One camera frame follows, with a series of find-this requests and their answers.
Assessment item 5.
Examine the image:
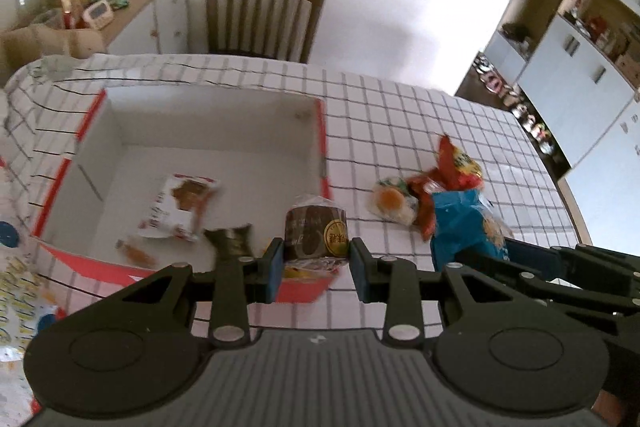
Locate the blue snack packet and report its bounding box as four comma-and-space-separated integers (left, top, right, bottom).
431, 188, 513, 273

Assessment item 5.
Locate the red cardboard box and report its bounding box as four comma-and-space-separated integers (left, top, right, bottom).
31, 84, 335, 305

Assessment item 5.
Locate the orange-red snack packet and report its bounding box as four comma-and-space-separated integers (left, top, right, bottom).
437, 134, 485, 194

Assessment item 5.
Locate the colourful printed cloth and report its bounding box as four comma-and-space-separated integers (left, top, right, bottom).
0, 152, 72, 427

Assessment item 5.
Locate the group of shelf ornaments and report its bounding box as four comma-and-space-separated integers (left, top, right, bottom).
561, 0, 640, 74

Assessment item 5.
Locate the yellow snack packet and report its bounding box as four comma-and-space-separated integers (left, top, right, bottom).
284, 259, 342, 281

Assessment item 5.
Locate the brown cake packet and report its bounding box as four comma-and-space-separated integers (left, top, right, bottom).
284, 194, 349, 262

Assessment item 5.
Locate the white kitchen timer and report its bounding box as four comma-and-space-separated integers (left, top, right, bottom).
81, 1, 114, 31

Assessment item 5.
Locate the white sideboard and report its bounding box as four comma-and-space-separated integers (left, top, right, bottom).
89, 0, 191, 56

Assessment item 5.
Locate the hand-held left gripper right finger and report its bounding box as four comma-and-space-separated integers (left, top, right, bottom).
349, 237, 531, 349

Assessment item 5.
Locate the white wall cabinet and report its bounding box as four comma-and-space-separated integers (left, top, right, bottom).
480, 0, 640, 182

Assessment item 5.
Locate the red-brown snack packet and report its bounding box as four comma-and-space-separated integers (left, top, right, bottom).
406, 174, 443, 242

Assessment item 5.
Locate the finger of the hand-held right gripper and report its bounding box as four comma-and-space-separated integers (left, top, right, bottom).
504, 239, 640, 294
452, 249, 640, 324

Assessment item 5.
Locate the small orange snack packet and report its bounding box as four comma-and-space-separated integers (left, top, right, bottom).
115, 238, 159, 268

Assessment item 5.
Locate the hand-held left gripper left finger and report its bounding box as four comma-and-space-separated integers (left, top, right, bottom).
107, 237, 286, 349

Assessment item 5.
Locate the white brownie snack packet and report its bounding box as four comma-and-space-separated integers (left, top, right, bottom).
137, 173, 221, 243

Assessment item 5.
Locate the wooden chair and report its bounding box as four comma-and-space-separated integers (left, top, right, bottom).
206, 0, 327, 64

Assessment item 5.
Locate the dark snack packet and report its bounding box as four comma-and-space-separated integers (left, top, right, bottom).
204, 224, 253, 265

